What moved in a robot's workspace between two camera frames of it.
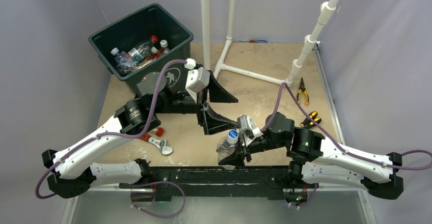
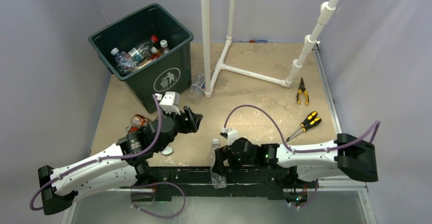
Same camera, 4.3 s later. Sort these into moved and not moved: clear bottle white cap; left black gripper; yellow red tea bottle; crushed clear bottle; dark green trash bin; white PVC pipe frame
Moved: crushed clear bottle; left black gripper
Not moved: yellow red tea bottle; clear bottle white cap; dark green trash bin; white PVC pipe frame
